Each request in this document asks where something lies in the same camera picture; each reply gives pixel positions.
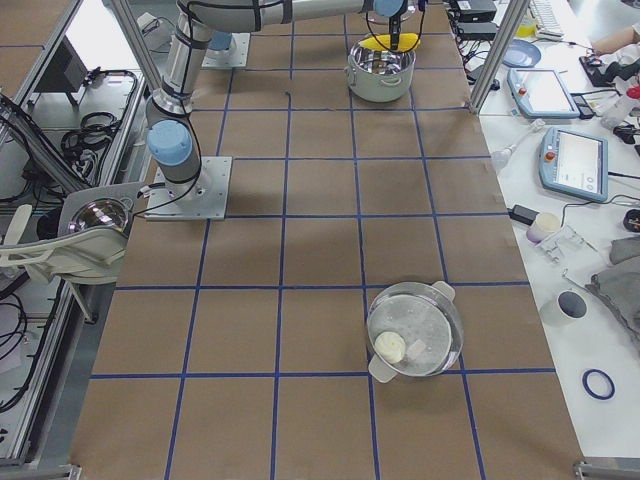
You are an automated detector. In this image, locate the glass pot lid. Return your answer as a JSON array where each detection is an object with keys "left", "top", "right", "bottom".
[{"left": 68, "top": 198, "right": 129, "bottom": 233}]

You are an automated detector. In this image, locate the white purple cup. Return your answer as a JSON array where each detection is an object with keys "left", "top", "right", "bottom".
[{"left": 526, "top": 212, "right": 561, "bottom": 244}]

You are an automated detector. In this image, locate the grey cloth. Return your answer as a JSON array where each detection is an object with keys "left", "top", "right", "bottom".
[{"left": 586, "top": 237, "right": 640, "bottom": 347}]

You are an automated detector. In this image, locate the teach pendant upper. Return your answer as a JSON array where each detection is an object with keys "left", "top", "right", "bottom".
[{"left": 507, "top": 68, "right": 580, "bottom": 119}]

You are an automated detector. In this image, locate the white steamed bun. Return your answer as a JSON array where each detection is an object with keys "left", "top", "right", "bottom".
[{"left": 374, "top": 331, "right": 406, "bottom": 364}]

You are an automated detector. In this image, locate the yellow corn cob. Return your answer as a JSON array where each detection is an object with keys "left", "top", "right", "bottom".
[{"left": 358, "top": 33, "right": 420, "bottom": 53}]

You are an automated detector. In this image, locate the teach pendant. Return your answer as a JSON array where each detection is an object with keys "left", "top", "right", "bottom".
[
  {"left": 507, "top": 68, "right": 580, "bottom": 119},
  {"left": 538, "top": 127, "right": 608, "bottom": 203}
]

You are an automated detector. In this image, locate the glass steamer dish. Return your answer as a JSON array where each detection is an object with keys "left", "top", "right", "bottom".
[{"left": 366, "top": 281, "right": 464, "bottom": 383}]

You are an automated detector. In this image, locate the teach pendant lower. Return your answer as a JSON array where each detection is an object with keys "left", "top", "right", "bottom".
[{"left": 538, "top": 127, "right": 608, "bottom": 203}]

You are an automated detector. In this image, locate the aluminium frame post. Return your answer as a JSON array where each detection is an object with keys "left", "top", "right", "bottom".
[{"left": 468, "top": 0, "right": 529, "bottom": 114}]

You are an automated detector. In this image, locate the white cup dark inside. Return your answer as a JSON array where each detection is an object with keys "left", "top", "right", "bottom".
[{"left": 539, "top": 290, "right": 588, "bottom": 326}]

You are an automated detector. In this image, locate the white plastic chair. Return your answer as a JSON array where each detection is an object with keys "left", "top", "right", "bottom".
[{"left": 1, "top": 204, "right": 127, "bottom": 285}]

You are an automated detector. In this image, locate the blue ring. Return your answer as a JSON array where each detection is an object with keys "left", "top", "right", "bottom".
[{"left": 582, "top": 368, "right": 616, "bottom": 400}]

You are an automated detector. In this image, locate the white cooking pot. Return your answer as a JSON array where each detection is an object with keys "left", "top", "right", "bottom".
[{"left": 344, "top": 42, "right": 416, "bottom": 103}]

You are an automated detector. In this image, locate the blue plate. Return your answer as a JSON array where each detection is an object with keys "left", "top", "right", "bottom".
[{"left": 502, "top": 38, "right": 542, "bottom": 68}]

